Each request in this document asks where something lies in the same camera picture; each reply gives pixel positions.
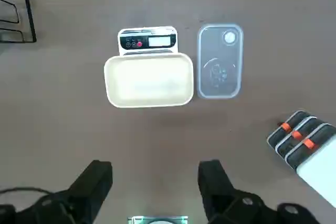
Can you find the cream rectangular plastic container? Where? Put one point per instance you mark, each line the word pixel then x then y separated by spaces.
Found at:
pixel 148 79

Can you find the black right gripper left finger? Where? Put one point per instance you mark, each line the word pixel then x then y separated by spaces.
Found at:
pixel 86 190

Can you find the white digital kitchen scale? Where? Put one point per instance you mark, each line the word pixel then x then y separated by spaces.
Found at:
pixel 147 41

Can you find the clear plastic container lid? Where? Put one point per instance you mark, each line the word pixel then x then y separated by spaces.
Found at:
pixel 220 61

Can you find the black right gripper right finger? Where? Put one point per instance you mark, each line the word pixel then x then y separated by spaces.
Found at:
pixel 218 190

